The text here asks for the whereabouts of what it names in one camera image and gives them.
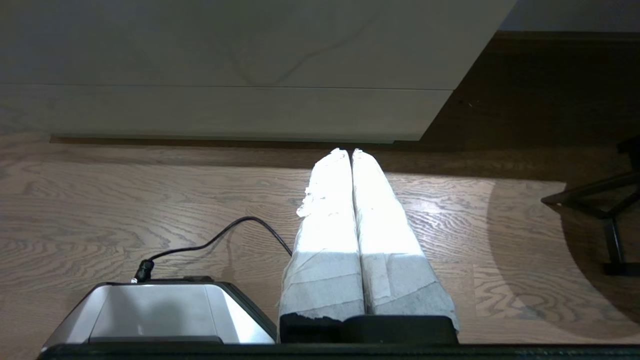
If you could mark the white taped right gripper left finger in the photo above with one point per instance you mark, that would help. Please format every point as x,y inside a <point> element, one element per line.
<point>325,240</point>

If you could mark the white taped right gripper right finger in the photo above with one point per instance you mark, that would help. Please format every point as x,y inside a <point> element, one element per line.
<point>390,250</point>

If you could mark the white cabinet drawer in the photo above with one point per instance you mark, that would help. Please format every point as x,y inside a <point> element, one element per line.
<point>200,45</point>

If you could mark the silver black robot base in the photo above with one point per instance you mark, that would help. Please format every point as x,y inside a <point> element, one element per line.
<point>150,315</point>

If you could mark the glossy white drawer cabinet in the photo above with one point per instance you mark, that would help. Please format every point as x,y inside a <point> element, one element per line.
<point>200,115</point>

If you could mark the black metal stand legs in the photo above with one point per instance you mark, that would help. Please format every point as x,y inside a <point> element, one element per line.
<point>612,240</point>

